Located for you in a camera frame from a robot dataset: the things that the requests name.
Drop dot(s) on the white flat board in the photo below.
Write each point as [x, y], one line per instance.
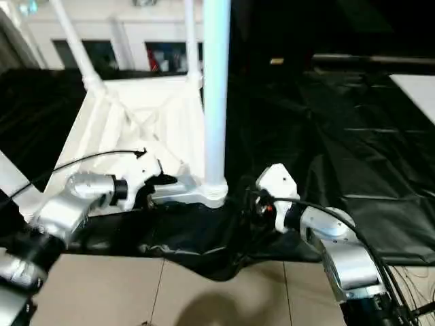
[418, 91]

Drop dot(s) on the dark metal bar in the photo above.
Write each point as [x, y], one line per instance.
[374, 59]

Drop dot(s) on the white sideboard cabinet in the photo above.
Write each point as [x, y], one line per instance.
[136, 30]

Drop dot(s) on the white plastic table top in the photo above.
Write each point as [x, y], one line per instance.
[112, 136]

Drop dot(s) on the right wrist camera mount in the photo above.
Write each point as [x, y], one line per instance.
[278, 180]

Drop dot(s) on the dark bag of items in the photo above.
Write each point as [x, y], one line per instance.
[146, 2]

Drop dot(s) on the small tan object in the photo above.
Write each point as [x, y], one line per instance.
[276, 61]

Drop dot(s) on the black work mat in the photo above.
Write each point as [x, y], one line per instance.
[340, 153]

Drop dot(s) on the white tapered table leg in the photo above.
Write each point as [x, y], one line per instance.
[191, 40]
[17, 180]
[73, 40]
[215, 102]

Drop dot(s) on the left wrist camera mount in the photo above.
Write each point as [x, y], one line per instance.
[136, 183]

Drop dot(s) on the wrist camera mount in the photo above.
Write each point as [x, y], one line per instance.
[278, 180]
[136, 183]

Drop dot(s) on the black stand pole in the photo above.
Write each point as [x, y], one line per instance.
[425, 305]

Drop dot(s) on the teal white plastic object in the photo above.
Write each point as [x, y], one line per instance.
[29, 6]

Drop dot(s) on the red bottle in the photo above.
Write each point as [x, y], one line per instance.
[151, 57]

